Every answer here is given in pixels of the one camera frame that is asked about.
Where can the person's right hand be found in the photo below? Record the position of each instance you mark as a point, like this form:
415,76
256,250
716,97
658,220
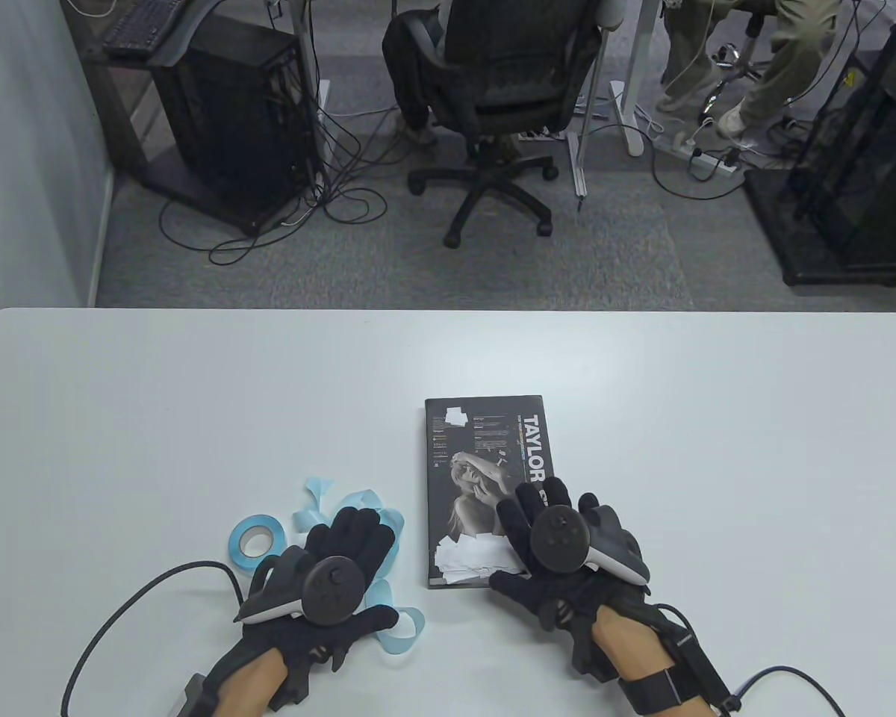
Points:
519,523

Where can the person's left hand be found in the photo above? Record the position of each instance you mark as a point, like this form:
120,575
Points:
358,545

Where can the black photo book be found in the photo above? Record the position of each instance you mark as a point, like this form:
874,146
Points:
485,448

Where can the light blue label roll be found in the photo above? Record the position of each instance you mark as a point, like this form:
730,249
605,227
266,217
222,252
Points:
257,520

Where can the small patch of white labels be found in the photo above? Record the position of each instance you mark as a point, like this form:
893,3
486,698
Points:
455,415

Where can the person's left forearm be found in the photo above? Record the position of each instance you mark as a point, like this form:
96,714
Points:
250,683

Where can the person's right forearm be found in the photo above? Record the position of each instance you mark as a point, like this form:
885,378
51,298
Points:
627,642

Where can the grey right hand controller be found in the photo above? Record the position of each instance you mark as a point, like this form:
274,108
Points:
560,538

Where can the grey hand controller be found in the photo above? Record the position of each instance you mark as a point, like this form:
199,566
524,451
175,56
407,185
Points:
560,538
332,590

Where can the grey left hand controller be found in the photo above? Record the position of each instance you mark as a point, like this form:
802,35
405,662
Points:
332,590

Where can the black right wrist device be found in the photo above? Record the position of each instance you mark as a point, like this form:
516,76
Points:
698,657

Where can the white power strip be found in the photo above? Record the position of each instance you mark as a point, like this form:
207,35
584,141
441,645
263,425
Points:
709,160

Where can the grey metal bar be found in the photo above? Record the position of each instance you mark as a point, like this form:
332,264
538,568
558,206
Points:
586,112

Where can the black office chair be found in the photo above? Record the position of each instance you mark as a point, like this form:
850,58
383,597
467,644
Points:
493,97

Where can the black computer tower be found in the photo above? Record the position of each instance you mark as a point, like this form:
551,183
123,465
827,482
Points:
231,127

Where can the white desk leg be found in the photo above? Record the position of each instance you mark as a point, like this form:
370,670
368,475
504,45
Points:
631,75

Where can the black equipment rack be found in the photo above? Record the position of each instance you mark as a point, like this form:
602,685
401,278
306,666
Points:
866,187

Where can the dark wooden computer stand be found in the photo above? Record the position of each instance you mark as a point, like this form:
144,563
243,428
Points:
131,112

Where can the chrome stool base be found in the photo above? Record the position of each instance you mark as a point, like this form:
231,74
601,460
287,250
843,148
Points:
728,56

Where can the black keyboard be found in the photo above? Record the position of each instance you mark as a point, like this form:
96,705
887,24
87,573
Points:
142,26

